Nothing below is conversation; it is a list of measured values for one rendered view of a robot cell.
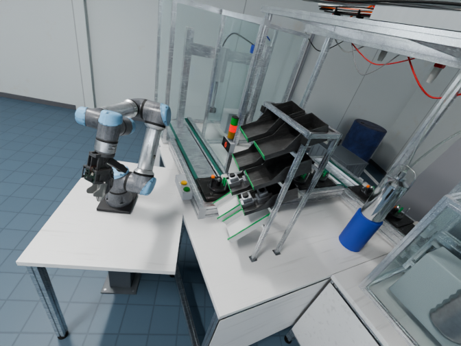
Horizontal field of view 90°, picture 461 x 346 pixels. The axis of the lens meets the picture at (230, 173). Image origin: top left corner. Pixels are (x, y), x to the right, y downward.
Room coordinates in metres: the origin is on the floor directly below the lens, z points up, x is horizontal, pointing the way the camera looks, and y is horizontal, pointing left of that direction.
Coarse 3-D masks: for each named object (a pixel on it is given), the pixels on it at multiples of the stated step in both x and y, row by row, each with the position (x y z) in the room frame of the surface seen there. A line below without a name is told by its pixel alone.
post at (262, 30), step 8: (264, 32) 1.52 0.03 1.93; (256, 48) 1.52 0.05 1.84; (256, 56) 1.52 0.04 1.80; (256, 64) 1.52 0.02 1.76; (248, 72) 1.53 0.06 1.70; (248, 80) 1.51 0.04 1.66; (248, 88) 1.53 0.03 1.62; (240, 104) 1.53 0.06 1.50; (240, 112) 1.51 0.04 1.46; (240, 120) 1.52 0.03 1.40; (232, 152) 1.52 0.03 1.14; (224, 168) 1.53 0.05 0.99
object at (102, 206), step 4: (132, 196) 1.07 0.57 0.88; (136, 196) 1.09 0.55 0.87; (104, 200) 0.98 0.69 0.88; (132, 200) 1.04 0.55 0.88; (100, 204) 0.94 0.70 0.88; (104, 204) 0.95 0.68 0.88; (132, 204) 1.01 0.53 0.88; (96, 208) 0.91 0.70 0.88; (100, 208) 0.91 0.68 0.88; (104, 208) 0.92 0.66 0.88; (108, 208) 0.93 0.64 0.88; (112, 208) 0.94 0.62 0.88; (116, 208) 0.94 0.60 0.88; (120, 208) 0.95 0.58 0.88; (124, 208) 0.96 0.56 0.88; (128, 208) 0.97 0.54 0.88; (116, 212) 0.93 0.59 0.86; (120, 212) 0.93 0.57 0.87; (124, 212) 0.94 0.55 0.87; (128, 212) 0.94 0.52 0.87
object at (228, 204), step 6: (228, 192) 1.10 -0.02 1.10; (222, 198) 1.08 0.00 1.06; (228, 198) 1.10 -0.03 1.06; (234, 198) 1.08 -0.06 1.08; (216, 204) 1.07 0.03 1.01; (222, 204) 1.07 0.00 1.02; (228, 204) 1.06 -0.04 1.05; (234, 204) 1.04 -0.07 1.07; (222, 210) 1.03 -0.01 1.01; (228, 210) 1.02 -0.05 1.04; (234, 210) 0.98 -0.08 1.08; (222, 216) 0.96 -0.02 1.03; (228, 216) 0.97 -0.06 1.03
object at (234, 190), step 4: (248, 168) 1.13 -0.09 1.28; (240, 176) 1.11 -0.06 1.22; (244, 184) 1.04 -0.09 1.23; (248, 184) 1.04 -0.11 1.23; (232, 188) 1.02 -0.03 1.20; (236, 188) 1.02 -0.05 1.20; (240, 188) 1.01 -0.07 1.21; (244, 188) 0.99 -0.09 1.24; (248, 188) 1.00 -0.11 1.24; (232, 192) 0.97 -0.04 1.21; (236, 192) 0.97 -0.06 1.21; (240, 192) 0.98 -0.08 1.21
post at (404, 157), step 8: (456, 80) 1.51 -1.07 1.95; (456, 88) 1.49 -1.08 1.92; (456, 96) 1.50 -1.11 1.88; (448, 104) 1.49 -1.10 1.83; (432, 112) 1.51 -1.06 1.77; (440, 112) 1.48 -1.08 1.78; (424, 128) 1.51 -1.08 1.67; (432, 128) 1.50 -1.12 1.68; (416, 136) 1.51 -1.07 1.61; (424, 136) 1.49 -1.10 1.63; (408, 144) 1.52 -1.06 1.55; (416, 144) 1.48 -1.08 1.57; (408, 152) 1.49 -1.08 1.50; (400, 160) 1.51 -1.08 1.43; (408, 160) 1.50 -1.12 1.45; (400, 168) 1.49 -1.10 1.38
